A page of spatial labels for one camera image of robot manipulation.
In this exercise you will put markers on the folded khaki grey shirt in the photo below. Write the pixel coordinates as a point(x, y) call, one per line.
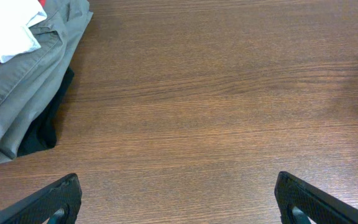
point(29, 81)

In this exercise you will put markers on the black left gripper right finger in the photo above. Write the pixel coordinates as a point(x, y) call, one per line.
point(301, 202)

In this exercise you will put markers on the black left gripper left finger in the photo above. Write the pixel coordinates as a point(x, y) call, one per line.
point(59, 202)

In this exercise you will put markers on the folded black garment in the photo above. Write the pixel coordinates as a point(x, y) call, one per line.
point(41, 134)

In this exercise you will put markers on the white robot print t-shirt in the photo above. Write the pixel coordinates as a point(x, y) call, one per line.
point(16, 19)

